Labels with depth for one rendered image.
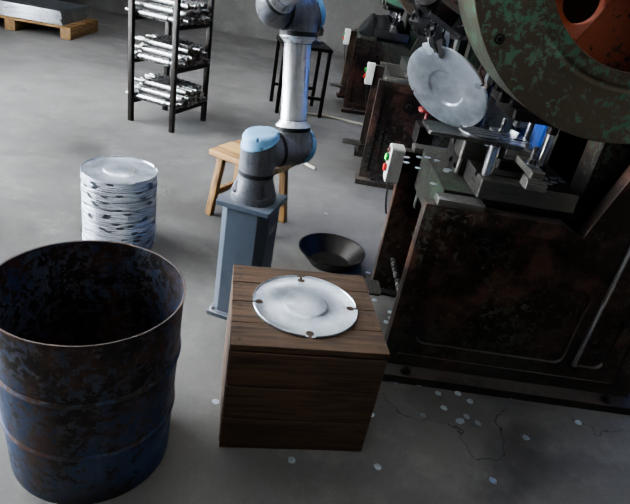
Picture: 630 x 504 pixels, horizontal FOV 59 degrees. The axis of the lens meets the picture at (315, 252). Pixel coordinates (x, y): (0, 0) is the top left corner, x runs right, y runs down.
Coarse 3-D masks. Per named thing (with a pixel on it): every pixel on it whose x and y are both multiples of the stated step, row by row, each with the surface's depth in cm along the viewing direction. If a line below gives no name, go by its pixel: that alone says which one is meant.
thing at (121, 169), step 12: (120, 156) 233; (84, 168) 218; (96, 168) 219; (108, 168) 220; (120, 168) 222; (132, 168) 224; (144, 168) 227; (156, 168) 228; (96, 180) 209; (108, 180) 212; (120, 180) 213; (132, 180) 215; (144, 180) 217
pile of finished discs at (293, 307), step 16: (256, 288) 155; (272, 288) 158; (288, 288) 159; (304, 288) 160; (320, 288) 162; (336, 288) 163; (256, 304) 149; (272, 304) 151; (288, 304) 151; (304, 304) 152; (320, 304) 153; (336, 304) 156; (352, 304) 157; (272, 320) 144; (288, 320) 145; (304, 320) 147; (320, 320) 148; (336, 320) 149; (352, 320) 150; (304, 336) 140; (320, 336) 141
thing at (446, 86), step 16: (448, 48) 158; (416, 64) 171; (432, 64) 166; (448, 64) 162; (464, 64) 158; (416, 80) 177; (432, 80) 172; (448, 80) 167; (464, 80) 162; (480, 80) 158; (416, 96) 182; (432, 96) 177; (448, 96) 172; (464, 96) 167; (480, 96) 162; (432, 112) 182; (448, 112) 177; (464, 112) 172; (480, 112) 167
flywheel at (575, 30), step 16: (560, 0) 123; (608, 0) 123; (624, 0) 123; (560, 16) 125; (592, 16) 127; (608, 16) 125; (624, 16) 125; (576, 32) 126; (592, 32) 126; (608, 32) 126; (624, 32) 126; (592, 48) 128; (608, 48) 128; (624, 48) 128; (608, 64) 130; (624, 64) 130
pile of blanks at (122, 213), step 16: (80, 176) 215; (96, 192) 211; (112, 192) 211; (128, 192) 213; (144, 192) 217; (96, 208) 216; (112, 208) 214; (128, 208) 216; (144, 208) 221; (96, 224) 218; (112, 224) 218; (128, 224) 219; (144, 224) 225; (112, 240) 221; (128, 240) 223; (144, 240) 228
